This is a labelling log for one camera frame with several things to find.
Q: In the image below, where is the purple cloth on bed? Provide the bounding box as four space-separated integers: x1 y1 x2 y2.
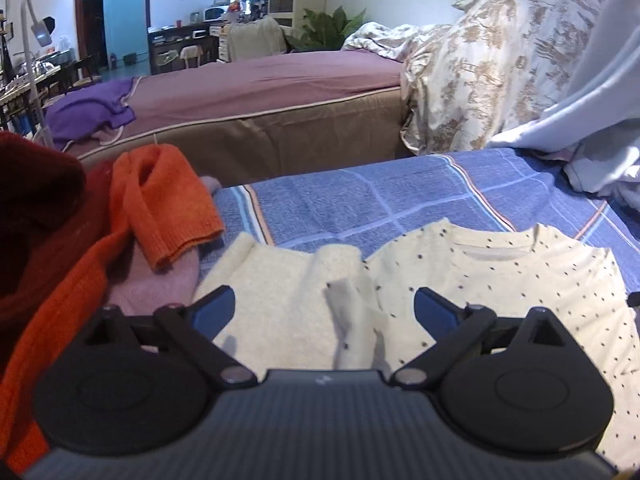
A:
44 78 138 151

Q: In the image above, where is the green potted plant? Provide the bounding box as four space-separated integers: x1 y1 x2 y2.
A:
285 6 367 52

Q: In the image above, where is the floral beige duvet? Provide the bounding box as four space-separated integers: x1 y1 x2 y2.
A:
343 0 605 155

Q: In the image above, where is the mauve bed with brown base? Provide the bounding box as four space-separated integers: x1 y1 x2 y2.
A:
64 50 409 185

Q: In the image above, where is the dark red knit sweater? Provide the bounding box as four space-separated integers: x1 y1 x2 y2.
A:
1 131 113 366

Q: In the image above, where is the cream polka dot garment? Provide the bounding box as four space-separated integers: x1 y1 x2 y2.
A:
326 219 639 469

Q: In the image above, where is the dark low sideboard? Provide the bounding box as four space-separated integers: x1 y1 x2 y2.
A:
148 23 219 75

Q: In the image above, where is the beige cushion chair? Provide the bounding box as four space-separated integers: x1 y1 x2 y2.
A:
227 16 288 62

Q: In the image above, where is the pink knit garment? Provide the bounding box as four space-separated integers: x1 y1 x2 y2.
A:
103 171 224 315

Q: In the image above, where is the light grey blanket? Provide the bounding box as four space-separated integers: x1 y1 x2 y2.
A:
487 0 639 209

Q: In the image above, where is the blue plaid bed sheet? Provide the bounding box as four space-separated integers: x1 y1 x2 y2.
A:
200 148 639 292

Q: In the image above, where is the cream fleece garment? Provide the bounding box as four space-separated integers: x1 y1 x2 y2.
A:
193 233 370 378

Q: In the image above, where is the orange knit garment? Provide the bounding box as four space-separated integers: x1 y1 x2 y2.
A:
1 144 224 472

